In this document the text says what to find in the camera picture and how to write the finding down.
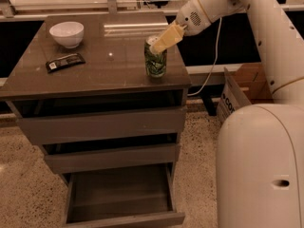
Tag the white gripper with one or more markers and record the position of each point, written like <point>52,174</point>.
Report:
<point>191,19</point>

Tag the green soda can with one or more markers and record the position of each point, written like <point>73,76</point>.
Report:
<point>155,64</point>

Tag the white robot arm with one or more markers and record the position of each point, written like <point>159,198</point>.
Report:
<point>260,153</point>

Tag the top grey drawer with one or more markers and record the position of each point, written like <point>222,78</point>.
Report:
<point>48,118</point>

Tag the grey drawer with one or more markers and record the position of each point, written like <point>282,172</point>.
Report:
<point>48,118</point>
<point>72,157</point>
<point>128,197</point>

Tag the grey drawer cabinet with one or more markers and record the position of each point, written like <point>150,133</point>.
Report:
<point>113,49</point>

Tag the middle grey drawer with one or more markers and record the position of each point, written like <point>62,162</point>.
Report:
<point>72,157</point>

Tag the bottom grey drawer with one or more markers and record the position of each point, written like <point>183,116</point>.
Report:
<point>128,197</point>

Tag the white corovan cardboard box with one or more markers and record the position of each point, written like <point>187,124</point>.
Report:
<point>246,86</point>

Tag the white ceramic bowl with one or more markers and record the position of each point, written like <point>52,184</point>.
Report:
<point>68,34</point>

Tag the black snack bar wrapper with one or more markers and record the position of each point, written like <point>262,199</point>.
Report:
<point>70,60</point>

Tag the metal railing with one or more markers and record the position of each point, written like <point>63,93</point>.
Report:
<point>95,3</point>

